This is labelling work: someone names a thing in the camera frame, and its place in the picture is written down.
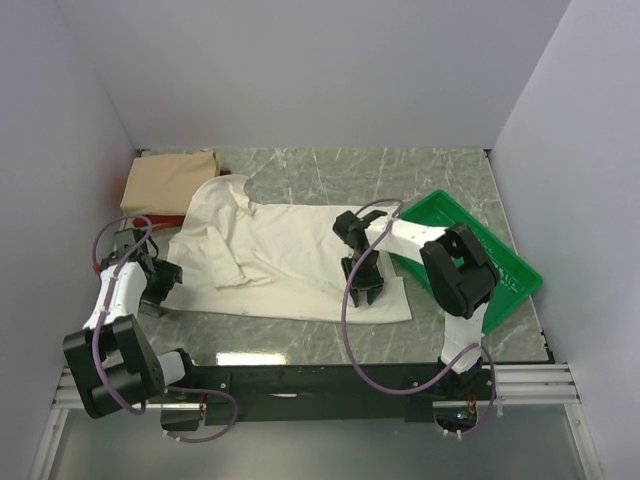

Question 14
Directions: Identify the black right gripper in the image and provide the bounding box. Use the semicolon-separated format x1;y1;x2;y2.
341;250;384;304

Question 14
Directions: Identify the white t shirt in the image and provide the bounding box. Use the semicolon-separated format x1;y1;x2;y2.
162;175;414;325

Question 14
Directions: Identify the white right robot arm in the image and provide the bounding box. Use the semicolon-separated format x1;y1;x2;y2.
333;210;500;399

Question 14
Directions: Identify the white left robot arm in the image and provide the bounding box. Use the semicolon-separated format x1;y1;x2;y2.
63;228;200;419

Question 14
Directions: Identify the folded red t shirt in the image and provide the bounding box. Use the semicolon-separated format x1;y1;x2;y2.
121;169;231;226

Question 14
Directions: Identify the black base beam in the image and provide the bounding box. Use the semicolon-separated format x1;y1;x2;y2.
193;365;492;423

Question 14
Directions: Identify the folded beige t shirt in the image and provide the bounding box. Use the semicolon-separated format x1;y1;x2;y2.
120;151;221;215

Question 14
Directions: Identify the green plastic tray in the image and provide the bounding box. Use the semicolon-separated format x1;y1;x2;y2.
392;189;545;336

